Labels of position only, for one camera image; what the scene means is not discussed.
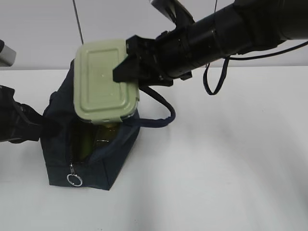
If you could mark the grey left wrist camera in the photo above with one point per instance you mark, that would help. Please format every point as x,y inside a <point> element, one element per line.
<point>7,55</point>

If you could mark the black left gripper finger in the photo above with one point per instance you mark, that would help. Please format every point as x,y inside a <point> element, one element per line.
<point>36,126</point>

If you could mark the green cucumber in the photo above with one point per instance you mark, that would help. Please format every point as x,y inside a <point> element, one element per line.
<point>82,139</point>

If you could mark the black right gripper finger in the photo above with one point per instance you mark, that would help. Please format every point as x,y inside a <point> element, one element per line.
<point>128,70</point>

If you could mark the navy blue lunch bag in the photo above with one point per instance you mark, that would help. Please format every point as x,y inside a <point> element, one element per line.
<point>103,166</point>

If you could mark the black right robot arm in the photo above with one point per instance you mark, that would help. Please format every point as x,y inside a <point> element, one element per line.
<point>239,28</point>

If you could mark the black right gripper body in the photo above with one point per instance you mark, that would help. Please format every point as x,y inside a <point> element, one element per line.
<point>163,59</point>

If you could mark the green lidded glass container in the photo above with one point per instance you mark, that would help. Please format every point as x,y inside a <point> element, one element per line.
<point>97,98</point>

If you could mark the yellow squash toy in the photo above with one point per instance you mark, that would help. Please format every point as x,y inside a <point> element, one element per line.
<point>105,134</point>

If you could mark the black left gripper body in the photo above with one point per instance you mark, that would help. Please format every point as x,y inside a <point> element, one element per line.
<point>11,116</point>

